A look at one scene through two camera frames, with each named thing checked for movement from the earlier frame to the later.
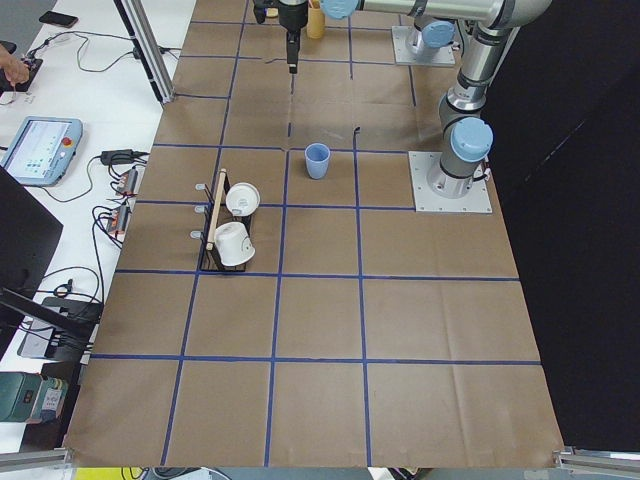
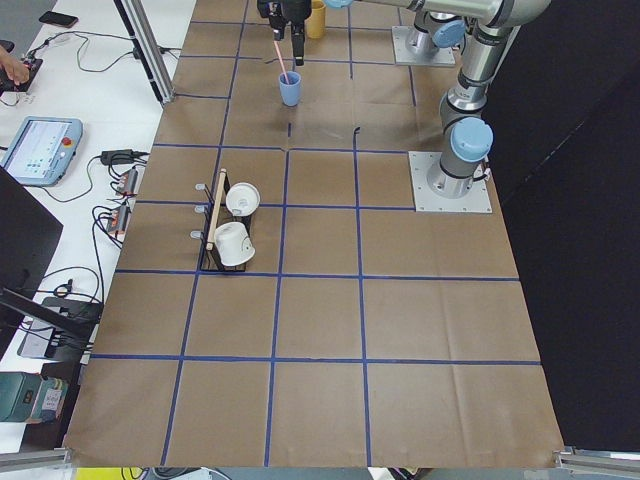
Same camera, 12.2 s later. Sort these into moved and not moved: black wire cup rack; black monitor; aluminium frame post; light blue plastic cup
Moved: light blue plastic cup
Not moved: black wire cup rack; aluminium frame post; black monitor
